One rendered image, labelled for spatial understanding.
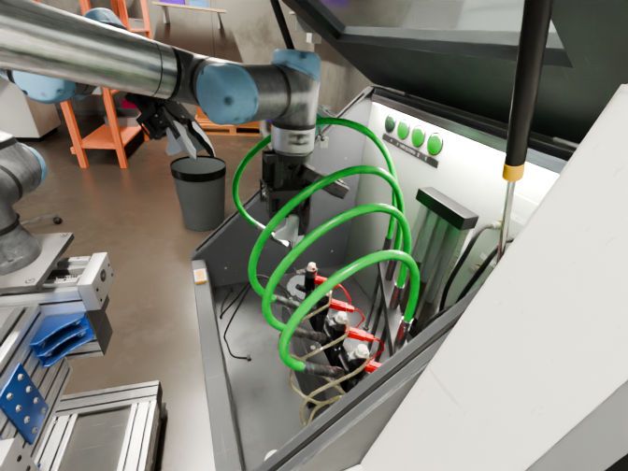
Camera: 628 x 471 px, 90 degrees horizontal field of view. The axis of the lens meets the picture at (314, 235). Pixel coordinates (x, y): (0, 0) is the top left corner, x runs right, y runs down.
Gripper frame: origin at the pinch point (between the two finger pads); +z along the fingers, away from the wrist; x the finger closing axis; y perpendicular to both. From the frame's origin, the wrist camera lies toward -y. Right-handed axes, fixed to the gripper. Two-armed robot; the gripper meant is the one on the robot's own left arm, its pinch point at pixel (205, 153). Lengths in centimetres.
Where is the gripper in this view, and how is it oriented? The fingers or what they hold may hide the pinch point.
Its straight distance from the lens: 77.9
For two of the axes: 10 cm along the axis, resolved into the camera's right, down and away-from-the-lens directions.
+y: -8.0, 5.0, 3.4
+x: -2.1, 3.0, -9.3
